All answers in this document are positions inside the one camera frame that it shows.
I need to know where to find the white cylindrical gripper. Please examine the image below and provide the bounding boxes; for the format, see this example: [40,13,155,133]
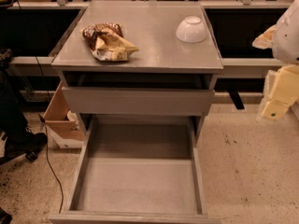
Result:
[252,25,299,120]

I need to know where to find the grey drawer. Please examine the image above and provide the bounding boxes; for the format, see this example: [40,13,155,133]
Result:
[50,116,221,224]
[62,87,214,116]

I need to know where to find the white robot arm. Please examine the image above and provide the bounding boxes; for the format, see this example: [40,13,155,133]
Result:
[252,0,299,120]

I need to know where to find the grey drawer cabinet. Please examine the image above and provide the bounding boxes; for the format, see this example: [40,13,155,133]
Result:
[53,1,223,129]

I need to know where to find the grey top drawer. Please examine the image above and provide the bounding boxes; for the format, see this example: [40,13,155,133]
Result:
[62,87,214,116]

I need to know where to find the white upturned bowl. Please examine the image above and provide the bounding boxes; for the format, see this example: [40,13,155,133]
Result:
[176,16,206,43]

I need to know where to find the crumpled brown chip bag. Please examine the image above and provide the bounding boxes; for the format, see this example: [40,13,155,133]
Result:
[80,22,139,62]

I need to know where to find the black shoe and leg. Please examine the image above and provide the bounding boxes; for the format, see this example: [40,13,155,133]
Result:
[0,48,48,164]

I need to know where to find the black floor cable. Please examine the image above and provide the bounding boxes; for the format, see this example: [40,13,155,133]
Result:
[34,57,64,215]

